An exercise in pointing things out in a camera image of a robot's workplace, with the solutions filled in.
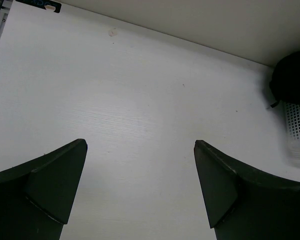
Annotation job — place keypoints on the black label sticker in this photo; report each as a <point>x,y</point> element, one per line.
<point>43,4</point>

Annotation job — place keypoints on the white perforated plastic basket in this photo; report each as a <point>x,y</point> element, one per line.
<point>292,121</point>

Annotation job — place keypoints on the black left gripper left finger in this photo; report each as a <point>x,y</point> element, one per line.
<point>36,197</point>

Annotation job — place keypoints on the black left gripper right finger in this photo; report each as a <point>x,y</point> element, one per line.
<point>243,202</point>

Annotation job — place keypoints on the black trousers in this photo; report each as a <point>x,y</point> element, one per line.
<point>285,80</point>

